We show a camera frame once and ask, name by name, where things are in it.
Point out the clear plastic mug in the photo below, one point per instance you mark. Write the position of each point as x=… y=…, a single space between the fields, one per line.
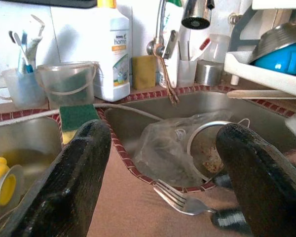
x=14 y=89

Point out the green scouring pad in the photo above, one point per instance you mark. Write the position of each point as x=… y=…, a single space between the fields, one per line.
x=71 y=89

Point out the chrome sink faucet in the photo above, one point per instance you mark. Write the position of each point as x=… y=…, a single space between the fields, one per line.
x=196 y=14

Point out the clear plastic bucket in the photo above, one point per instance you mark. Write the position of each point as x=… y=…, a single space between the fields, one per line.
x=64 y=81

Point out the frosted plastic cup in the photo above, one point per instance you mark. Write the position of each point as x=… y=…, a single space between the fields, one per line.
x=220 y=48

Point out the dirty steel pot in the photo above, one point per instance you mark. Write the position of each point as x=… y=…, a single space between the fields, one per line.
x=204 y=148

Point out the green yellow sponge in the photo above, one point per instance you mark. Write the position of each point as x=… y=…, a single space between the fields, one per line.
x=76 y=116

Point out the hanging dark pan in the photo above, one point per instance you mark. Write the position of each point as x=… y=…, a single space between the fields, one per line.
x=51 y=3

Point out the clear plastic bag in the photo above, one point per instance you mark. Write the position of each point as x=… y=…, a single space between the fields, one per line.
x=162 y=148

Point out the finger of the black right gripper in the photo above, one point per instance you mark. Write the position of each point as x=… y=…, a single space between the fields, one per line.
x=223 y=181
x=227 y=218

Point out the plain yellow sponge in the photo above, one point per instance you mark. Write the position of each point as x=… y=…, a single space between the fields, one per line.
x=143 y=72

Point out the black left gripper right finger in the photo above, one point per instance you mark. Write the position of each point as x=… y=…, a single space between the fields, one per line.
x=269 y=197

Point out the stainless steel sink basin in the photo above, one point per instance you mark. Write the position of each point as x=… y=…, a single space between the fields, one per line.
x=143 y=116
x=27 y=138

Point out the white dish rack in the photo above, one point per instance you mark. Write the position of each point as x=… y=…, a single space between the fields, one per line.
x=249 y=69

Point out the white toothpaste tube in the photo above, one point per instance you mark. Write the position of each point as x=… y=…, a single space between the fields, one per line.
x=35 y=42

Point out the white head toothbrush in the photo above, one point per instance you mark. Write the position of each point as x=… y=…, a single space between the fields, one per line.
x=22 y=49

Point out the black bristle blue toothbrush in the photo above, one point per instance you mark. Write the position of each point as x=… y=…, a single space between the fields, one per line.
x=14 y=44

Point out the white detergent bottle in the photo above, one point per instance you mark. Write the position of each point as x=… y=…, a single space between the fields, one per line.
x=113 y=61

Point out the bright blue bowl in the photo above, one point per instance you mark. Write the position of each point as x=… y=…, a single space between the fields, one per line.
x=281 y=61

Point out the clear utensil cup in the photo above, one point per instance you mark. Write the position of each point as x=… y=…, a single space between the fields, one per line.
x=187 y=74

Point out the brown twine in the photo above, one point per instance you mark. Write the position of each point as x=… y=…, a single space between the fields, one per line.
x=170 y=86

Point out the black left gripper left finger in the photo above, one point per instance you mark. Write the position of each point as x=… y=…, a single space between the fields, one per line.
x=64 y=192

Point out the ribbed steel bowl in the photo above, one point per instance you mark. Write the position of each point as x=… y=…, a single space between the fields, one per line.
x=278 y=37

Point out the steel cup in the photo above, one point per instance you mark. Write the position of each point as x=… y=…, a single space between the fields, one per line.
x=209 y=74

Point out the steel fork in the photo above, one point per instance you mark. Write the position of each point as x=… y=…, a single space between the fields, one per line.
x=185 y=205

